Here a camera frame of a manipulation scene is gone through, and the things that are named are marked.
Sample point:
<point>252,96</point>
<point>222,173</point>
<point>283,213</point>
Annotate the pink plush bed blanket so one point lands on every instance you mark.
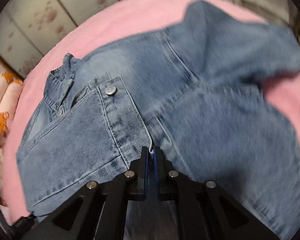
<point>124,18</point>

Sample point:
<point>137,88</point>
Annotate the blue denim jacket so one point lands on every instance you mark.
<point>194,90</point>

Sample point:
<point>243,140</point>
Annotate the floral sliding wardrobe doors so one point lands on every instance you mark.
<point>29,29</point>

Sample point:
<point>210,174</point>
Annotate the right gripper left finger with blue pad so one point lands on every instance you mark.
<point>97,211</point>

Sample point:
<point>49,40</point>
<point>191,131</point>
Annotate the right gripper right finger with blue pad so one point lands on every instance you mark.
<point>205,210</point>

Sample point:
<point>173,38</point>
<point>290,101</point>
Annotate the folded bear print quilt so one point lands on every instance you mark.
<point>10,90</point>

